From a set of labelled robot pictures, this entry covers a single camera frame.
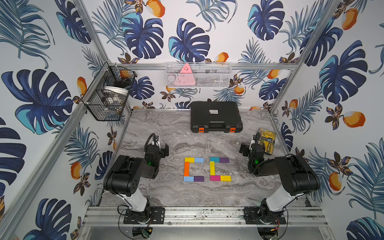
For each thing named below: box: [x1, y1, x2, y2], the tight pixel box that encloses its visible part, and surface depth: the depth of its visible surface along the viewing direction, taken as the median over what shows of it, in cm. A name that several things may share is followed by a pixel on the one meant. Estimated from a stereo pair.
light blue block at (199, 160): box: [195, 157, 205, 163], surface depth 95 cm
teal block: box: [209, 156, 220, 163], surface depth 97 cm
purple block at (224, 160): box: [219, 157, 230, 163], surface depth 97 cm
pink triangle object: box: [174, 63, 196, 86], surface depth 92 cm
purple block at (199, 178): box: [193, 176, 205, 182], surface depth 88 cm
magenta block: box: [209, 175, 221, 181], surface depth 89 cm
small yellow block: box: [184, 157, 195, 164], surface depth 94 cm
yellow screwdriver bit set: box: [258, 128, 276, 155], surface depth 102 cm
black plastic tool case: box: [190, 101, 243, 133], surface depth 112 cm
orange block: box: [184, 162, 190, 177], surface depth 92 cm
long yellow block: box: [209, 161, 216, 176], surface depth 92 cm
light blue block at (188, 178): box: [183, 176, 194, 182], surface depth 88 cm
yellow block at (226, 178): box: [220, 175, 232, 182], surface depth 89 cm
